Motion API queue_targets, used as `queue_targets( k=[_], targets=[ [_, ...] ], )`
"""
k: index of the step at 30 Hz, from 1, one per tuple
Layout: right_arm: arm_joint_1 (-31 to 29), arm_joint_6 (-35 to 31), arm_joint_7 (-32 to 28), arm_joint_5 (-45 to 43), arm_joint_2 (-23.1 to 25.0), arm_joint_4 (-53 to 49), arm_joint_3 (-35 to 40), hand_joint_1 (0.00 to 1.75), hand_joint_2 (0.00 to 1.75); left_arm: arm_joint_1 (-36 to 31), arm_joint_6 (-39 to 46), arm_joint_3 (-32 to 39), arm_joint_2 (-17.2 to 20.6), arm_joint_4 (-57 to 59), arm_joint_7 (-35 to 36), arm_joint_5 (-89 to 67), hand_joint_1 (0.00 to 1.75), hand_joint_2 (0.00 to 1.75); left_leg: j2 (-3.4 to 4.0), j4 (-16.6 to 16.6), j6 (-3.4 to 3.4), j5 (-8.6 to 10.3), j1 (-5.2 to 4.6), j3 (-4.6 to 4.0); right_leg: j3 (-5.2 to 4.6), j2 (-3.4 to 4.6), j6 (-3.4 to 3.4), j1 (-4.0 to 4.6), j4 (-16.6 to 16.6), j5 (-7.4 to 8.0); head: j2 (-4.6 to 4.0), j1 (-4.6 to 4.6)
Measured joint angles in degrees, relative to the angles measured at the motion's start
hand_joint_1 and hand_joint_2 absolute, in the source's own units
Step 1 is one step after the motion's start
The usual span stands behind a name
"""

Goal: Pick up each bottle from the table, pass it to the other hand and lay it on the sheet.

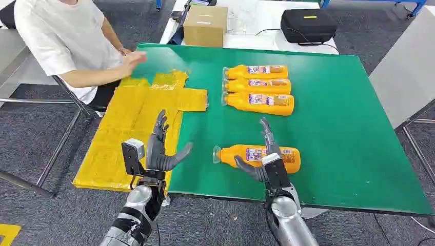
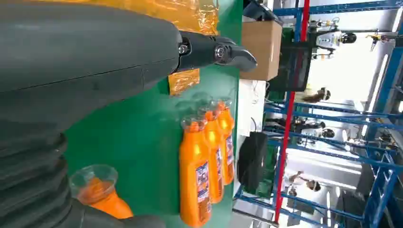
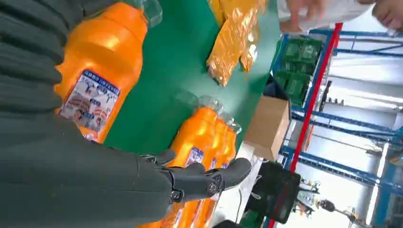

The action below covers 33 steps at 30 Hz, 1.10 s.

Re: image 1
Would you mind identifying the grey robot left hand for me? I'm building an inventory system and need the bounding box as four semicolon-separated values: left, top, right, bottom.
145;109;194;173

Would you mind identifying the person's right hand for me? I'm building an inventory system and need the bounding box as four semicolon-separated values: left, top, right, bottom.
117;51;148;78

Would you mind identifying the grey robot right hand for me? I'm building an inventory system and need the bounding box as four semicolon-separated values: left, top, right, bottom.
233;117;284;183

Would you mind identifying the orange drink bottle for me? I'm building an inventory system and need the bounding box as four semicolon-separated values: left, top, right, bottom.
222;78;292;95
212;143;302;175
222;64;289;81
221;92;295;117

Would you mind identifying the yellow sheet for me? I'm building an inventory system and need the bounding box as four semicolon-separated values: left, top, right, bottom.
72;69;209;193

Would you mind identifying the green table mat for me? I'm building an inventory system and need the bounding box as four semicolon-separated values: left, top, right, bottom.
130;42;434;217

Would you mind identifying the dark bag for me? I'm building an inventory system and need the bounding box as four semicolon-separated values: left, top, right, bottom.
168;0;192;46

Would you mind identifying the person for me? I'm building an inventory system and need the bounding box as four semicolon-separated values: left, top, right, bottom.
13;0;148;118

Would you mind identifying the brown cardboard box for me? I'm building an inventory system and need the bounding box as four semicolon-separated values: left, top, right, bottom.
183;5;229;48

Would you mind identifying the steel table with legs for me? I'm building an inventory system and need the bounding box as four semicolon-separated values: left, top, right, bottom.
0;28;94;200

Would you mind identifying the white table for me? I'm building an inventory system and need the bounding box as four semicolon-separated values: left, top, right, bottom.
159;0;341;56

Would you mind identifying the black case with yellow label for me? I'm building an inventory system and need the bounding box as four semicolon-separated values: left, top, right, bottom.
0;0;17;30
280;8;338;45

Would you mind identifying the grey table with metal legs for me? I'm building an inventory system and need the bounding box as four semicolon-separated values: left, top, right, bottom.
368;5;435;188

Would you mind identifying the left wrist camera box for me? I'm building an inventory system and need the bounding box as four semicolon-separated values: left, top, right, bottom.
121;138;146;176

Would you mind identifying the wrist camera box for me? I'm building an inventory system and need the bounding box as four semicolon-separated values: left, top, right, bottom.
121;138;146;176
261;153;292;192

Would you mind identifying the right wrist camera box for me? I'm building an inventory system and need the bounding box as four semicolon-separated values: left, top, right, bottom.
261;153;292;192

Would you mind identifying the black cable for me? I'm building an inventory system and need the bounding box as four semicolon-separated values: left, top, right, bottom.
254;28;341;55

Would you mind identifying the blue metal frame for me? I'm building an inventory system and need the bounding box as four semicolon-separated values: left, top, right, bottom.
320;0;427;19

